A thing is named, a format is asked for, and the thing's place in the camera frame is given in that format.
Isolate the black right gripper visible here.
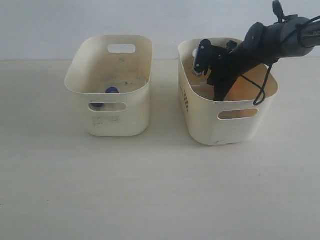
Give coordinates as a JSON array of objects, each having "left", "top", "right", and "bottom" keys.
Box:
[{"left": 207, "top": 41, "right": 263, "bottom": 102}]

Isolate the cream plastic bin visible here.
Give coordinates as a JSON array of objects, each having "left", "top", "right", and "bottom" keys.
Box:
[
  {"left": 64, "top": 35, "right": 154, "bottom": 137},
  {"left": 178, "top": 39, "right": 278, "bottom": 146}
]

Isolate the blue-capped tube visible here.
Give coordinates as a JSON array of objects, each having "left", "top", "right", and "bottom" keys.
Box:
[
  {"left": 90, "top": 103, "right": 104, "bottom": 108},
  {"left": 105, "top": 86, "right": 119, "bottom": 94}
]

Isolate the orange-capped tube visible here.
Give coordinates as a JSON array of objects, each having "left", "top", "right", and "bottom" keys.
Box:
[{"left": 191, "top": 81, "right": 209, "bottom": 88}]

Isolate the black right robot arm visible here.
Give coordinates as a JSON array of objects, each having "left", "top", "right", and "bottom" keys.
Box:
[{"left": 207, "top": 0, "right": 320, "bottom": 89}]

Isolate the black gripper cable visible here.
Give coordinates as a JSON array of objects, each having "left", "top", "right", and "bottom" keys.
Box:
[{"left": 241, "top": 59, "right": 275, "bottom": 106}]

